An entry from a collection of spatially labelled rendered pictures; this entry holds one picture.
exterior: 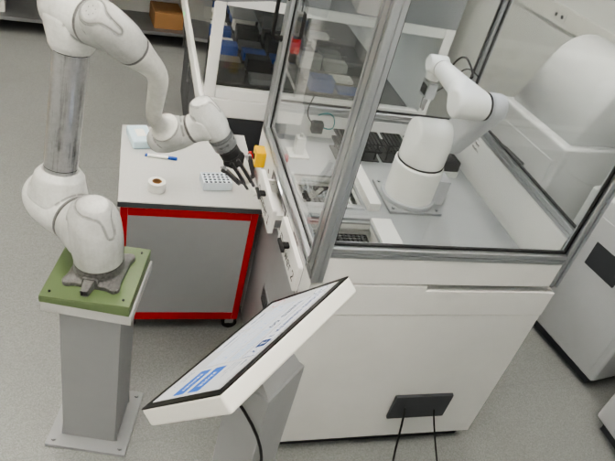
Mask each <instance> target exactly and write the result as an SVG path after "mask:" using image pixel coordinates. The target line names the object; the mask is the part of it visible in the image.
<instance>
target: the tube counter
mask: <svg viewBox="0 0 615 461"><path fill-rule="evenodd" d="M282 320H283V319H279V320H276V321H274V322H273V323H271V324H270V325H269V326H268V327H267V328H265V329H264V330H263V331H262V332H261V333H260V334H259V335H257V336H256V337H255V338H254V339H253V340H252V341H250V342H249V343H248V344H247V345H246V346H245V347H243V348H242V349H241V350H240V351H239V352H238V353H236V354H235V355H234V356H233V357H232V358H231V359H229V360H228V361H232V360H236V359H239V358H240V357H241V356H242V355H243V354H244V353H245V352H247V351H248V350H249V349H250V348H251V347H252V346H253V345H255V344H256V343H257V342H258V341H259V340H260V339H261V338H263V337H264V336H265V335H266V334H267V333H268V332H269V331H271V330H272V329H273V328H274V327H275V326H276V325H278V324H279V323H280V322H281V321H282ZM228 361H227V362H228Z"/></svg>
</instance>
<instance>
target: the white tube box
mask: <svg viewBox="0 0 615 461"><path fill-rule="evenodd" d="M200 183H201V186H202V190H232V180H231V179H230V178H229V177H228V176H227V175H226V174H224V173H222V172H200Z"/></svg>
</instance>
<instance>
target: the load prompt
mask: <svg viewBox="0 0 615 461"><path fill-rule="evenodd" d="M325 292H326V291H324V292H321V293H318V294H315V295H312V296H311V297H310V298H309V299H308V300H307V301H306V302H305V303H303V304H302V305H301V306H300V307H299V308H298V309H297V310H295V311H294V312H293V313H292V314H291V315H290V316H289V317H287V318H286V319H285V320H284V321H283V322H282V323H281V324H280V325H278V326H277V327H276V328H275V329H274V330H273V331H271V332H270V333H269V334H268V335H267V336H266V337H265V338H263V339H262V340H261V341H260V342H259V343H258V344H257V345H256V346H254V347H253V348H252V349H251V350H250V351H249V352H248V353H246V354H245V355H244V356H243V358H246V357H250V356H253V355H256V354H257V353H258V352H259V351H260V350H261V349H262V348H263V347H265V346H266V345H267V344H268V343H269V342H270V341H271V340H272V339H273V338H275V337H276V336H277V335H278V334H279V333H280V332H281V331H282V330H283V329H285V328H286V327H287V326H288V325H289V324H290V323H291V322H292V321H294V320H295V319H296V318H297V317H298V316H299V315H300V314H301V313H302V312H304V311H305V310H306V309H307V308H308V307H309V306H310V305H311V304H313V303H314V302H315V301H316V300H317V299H318V298H319V297H320V296H321V295H323V294H324V293H325Z"/></svg>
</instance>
